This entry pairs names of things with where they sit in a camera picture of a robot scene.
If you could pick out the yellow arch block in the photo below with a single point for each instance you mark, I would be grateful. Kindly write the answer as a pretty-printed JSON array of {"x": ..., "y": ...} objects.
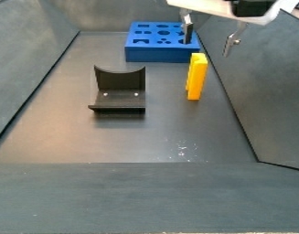
[{"x": 196, "y": 76}]

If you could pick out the blue shape sorter board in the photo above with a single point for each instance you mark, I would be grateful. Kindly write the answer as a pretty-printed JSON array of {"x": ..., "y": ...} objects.
[{"x": 156, "y": 42}]

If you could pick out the black curved holder stand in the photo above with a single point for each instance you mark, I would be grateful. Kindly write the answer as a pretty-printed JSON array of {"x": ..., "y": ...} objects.
[{"x": 120, "y": 90}]

